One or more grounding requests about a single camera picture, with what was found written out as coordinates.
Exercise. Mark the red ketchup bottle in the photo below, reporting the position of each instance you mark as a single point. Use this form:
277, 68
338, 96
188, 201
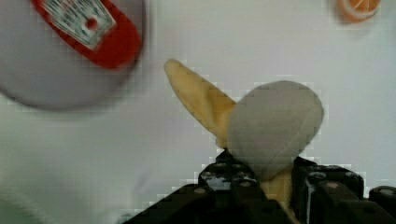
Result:
96, 29

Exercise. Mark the grey round plate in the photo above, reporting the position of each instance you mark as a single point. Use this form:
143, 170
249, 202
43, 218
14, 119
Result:
40, 70

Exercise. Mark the plush peeled banana toy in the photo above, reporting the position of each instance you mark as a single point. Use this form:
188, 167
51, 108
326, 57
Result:
267, 129

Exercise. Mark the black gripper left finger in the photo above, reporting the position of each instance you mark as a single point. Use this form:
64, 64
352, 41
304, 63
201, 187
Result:
226, 193

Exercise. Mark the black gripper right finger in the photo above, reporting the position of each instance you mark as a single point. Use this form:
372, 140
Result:
331, 194

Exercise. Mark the orange slice toy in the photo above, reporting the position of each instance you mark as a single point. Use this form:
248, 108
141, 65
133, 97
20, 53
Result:
356, 11

